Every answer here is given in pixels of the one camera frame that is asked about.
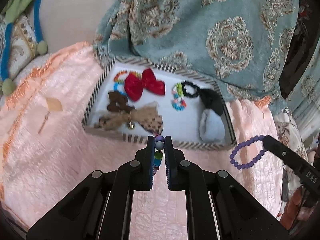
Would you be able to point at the leopard print bow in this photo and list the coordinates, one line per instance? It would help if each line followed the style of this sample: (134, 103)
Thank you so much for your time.
(153, 125)

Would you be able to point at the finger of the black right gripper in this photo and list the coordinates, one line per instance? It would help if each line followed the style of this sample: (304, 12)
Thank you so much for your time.
(289, 158)

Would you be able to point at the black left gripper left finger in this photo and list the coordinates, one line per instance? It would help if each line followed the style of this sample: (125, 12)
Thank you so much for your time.
(100, 206)

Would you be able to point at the teal damask blanket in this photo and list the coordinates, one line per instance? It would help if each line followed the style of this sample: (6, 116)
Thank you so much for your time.
(242, 44)

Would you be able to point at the green and blue plush toy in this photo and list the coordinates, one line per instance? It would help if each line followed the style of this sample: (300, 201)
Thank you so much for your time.
(11, 12)

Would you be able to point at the black scrunchie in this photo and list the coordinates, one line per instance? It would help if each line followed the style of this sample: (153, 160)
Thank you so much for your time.
(189, 89)

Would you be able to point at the brown scrunchie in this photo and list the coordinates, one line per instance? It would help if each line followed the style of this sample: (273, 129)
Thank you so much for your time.
(118, 103)

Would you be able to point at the red bow hair clip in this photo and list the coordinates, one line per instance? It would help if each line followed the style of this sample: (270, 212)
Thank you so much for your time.
(134, 86)

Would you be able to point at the striped jewelry box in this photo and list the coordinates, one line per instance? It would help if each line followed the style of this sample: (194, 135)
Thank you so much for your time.
(182, 126)

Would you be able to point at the floral embroidered cushion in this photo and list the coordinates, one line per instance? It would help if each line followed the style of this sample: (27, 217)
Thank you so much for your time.
(23, 46)

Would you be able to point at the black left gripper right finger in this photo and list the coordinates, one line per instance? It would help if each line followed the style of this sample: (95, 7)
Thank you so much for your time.
(218, 206)

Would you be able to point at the black fabric bow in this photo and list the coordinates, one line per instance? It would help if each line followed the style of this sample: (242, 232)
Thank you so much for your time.
(211, 100)

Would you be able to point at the right hand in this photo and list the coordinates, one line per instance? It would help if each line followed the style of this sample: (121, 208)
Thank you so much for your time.
(294, 209)

